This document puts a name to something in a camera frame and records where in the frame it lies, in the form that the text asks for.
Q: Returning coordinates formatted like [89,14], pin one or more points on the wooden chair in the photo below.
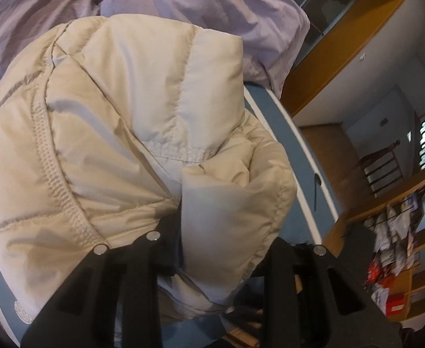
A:
[243,321]
[380,168]

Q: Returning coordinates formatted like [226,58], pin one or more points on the wooden wardrobe with glass doors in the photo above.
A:
[342,54]

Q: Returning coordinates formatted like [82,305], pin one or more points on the pile of papers and bags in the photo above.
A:
[393,232]

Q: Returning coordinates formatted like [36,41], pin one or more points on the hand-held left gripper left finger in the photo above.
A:
[143,261]

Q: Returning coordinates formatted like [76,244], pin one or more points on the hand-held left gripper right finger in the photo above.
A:
[288,261]

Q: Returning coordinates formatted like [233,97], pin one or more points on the red box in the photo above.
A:
[396,303]

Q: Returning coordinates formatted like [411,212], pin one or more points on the blue striped bed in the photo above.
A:
[303,174]

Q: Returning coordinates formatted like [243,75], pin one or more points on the wooden shelf unit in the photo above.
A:
[357,210]

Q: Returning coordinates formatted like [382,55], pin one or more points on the beige puffer jacket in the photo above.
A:
[118,134]

